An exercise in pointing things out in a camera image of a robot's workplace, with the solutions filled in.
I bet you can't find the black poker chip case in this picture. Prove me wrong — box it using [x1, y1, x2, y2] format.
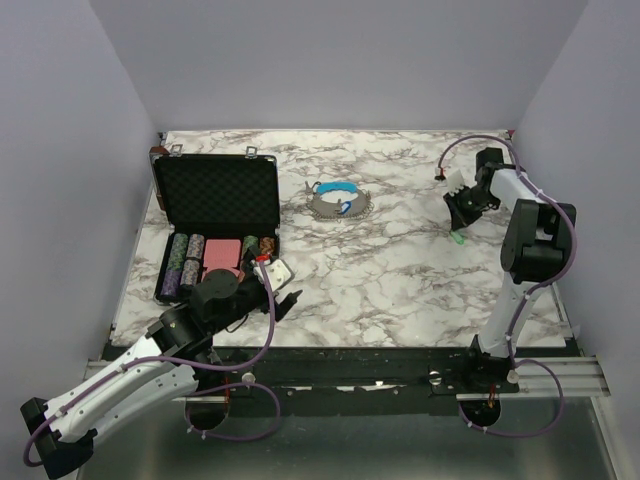
[149, 147, 280, 305]

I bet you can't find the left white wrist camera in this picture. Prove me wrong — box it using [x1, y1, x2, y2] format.
[253, 259, 294, 292]

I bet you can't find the pink playing card deck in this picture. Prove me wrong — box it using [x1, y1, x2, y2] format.
[203, 239, 242, 270]

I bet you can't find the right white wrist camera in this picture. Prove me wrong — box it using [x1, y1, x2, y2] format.
[435, 169, 466, 196]

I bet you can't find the blue carabiner clip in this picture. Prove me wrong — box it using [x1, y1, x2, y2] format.
[337, 201, 352, 216]

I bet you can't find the blue silicone band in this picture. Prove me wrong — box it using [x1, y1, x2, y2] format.
[315, 181, 357, 195]

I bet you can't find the grey spiky metal ring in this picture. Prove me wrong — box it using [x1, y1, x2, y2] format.
[305, 190, 374, 221]

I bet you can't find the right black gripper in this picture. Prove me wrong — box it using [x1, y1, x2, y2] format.
[443, 184, 498, 231]

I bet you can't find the black mounting base plate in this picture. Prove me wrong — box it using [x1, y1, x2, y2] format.
[175, 347, 591, 429]

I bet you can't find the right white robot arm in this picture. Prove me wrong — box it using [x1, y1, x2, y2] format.
[443, 147, 577, 392]

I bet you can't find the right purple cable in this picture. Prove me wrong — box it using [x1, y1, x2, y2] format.
[437, 134, 581, 437]

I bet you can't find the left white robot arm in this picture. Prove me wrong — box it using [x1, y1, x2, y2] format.
[20, 258, 299, 479]

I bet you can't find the grey poker chip stack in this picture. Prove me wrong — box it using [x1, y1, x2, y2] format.
[186, 234, 206, 261]

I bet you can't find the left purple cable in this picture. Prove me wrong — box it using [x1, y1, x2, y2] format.
[22, 259, 282, 467]

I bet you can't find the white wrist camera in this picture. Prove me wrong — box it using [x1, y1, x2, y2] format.
[253, 259, 294, 292]
[435, 169, 466, 196]

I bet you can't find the green key tag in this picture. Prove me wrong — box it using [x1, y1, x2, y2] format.
[450, 231, 465, 245]

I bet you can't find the green poker chip stack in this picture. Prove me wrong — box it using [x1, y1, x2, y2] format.
[167, 233, 189, 271]

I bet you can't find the green red chip stack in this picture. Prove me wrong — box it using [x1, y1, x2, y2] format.
[241, 235, 260, 261]

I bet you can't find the aluminium frame rail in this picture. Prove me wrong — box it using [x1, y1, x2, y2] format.
[55, 354, 612, 480]

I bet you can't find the purple cable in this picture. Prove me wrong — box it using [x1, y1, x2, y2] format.
[22, 259, 282, 467]
[437, 134, 581, 437]

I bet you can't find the grey lower chip stack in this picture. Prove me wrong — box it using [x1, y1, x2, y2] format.
[179, 258, 200, 289]

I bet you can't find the purple poker chip stack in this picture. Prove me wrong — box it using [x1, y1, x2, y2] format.
[160, 269, 182, 298]

